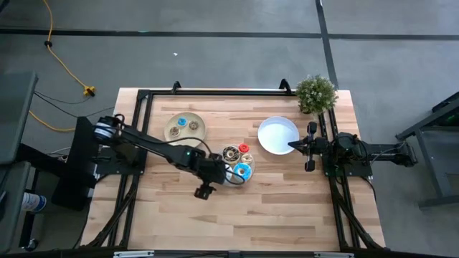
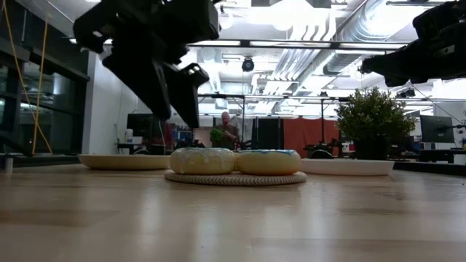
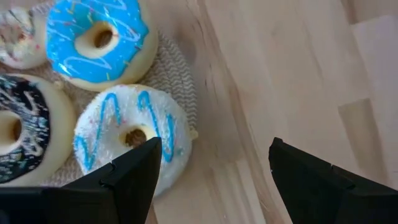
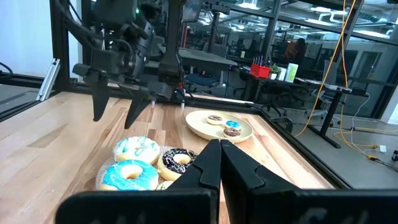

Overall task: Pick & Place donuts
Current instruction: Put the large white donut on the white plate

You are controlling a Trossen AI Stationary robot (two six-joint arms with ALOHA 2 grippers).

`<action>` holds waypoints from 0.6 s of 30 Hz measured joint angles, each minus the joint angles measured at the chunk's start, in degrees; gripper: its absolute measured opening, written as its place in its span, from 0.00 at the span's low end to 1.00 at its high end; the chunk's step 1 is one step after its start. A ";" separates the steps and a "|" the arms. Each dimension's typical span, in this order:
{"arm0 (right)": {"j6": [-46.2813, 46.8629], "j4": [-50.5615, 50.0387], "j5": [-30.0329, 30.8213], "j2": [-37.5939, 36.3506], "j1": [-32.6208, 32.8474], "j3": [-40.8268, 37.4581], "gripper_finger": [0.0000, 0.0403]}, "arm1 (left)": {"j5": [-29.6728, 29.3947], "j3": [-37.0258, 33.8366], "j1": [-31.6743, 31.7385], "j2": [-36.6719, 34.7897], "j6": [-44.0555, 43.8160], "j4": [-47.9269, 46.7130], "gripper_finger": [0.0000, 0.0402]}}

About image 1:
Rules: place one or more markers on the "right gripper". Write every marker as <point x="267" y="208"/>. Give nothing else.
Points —
<point x="311" y="129"/>

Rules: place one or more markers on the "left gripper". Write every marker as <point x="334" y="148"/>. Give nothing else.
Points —
<point x="206" y="190"/>

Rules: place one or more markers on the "large chocolate sprinkled donut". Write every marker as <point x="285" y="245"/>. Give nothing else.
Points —
<point x="226" y="154"/>

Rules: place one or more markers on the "large blue frosted donut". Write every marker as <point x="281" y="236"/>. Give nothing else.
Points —
<point x="247" y="168"/>

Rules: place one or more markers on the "small white donut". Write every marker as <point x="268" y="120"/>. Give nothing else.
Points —
<point x="244" y="158"/>

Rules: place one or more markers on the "small red donut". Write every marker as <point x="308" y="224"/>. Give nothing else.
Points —
<point x="241" y="148"/>

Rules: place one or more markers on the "small chocolate donut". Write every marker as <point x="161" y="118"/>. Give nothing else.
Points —
<point x="171" y="132"/>
<point x="190" y="125"/>

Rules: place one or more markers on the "small blue donut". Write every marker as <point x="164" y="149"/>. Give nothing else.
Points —
<point x="179" y="122"/>

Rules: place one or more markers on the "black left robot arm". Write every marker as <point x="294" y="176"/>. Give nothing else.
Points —
<point x="154" y="147"/>

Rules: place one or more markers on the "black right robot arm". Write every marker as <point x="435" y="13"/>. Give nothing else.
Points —
<point x="380" y="154"/>

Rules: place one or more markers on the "white round plate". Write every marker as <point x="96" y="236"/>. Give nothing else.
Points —
<point x="278" y="135"/>

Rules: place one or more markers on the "beige round plate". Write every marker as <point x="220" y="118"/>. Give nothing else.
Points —
<point x="186" y="139"/>

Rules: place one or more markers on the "potted green plant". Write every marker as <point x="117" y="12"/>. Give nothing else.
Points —
<point x="316" y="94"/>

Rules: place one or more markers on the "black equipment stand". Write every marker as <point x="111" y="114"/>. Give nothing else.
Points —
<point x="77" y="172"/>

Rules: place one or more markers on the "grey metal cart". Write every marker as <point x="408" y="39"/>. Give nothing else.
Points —
<point x="444" y="161"/>

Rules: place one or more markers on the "white blue can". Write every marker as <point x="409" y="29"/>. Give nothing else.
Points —
<point x="34" y="202"/>

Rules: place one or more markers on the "black caster wheel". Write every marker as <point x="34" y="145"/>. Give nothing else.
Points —
<point x="31" y="245"/>

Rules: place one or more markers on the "grey side table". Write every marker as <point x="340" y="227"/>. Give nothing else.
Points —
<point x="14" y="179"/>
<point x="14" y="114"/>

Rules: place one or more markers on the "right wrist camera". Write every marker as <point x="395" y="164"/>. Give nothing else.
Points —
<point x="321" y="145"/>

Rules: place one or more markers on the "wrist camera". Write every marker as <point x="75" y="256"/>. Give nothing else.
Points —
<point x="321" y="145"/>
<point x="221" y="174"/>

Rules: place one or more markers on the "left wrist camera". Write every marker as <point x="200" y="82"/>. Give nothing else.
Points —
<point x="221" y="174"/>

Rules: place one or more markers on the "black aluminium table frame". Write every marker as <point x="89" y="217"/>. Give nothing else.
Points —
<point x="258" y="92"/>

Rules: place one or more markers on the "silver table bracket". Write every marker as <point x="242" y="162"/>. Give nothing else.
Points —
<point x="333" y="254"/>
<point x="133" y="254"/>

